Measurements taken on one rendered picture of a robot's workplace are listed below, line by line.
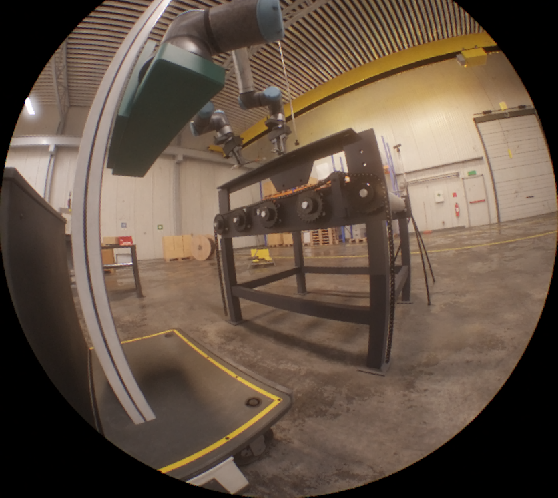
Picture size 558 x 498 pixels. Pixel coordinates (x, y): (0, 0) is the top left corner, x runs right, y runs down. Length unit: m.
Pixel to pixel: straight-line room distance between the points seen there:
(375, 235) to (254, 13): 0.85
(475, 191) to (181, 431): 10.30
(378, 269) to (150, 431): 0.92
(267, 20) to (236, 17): 0.07
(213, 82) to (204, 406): 0.73
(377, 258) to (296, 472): 0.87
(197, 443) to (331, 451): 0.46
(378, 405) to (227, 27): 1.30
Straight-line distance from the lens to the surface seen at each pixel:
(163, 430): 0.55
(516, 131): 11.84
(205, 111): 0.98
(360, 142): 0.95
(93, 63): 11.12
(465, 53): 8.50
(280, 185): 1.18
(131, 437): 0.57
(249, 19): 0.54
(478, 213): 10.14
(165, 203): 11.36
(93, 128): 0.48
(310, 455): 0.81
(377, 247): 0.85
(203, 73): 0.43
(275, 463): 0.80
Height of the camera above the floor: 0.73
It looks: 4 degrees up
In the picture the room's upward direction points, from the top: 6 degrees counter-clockwise
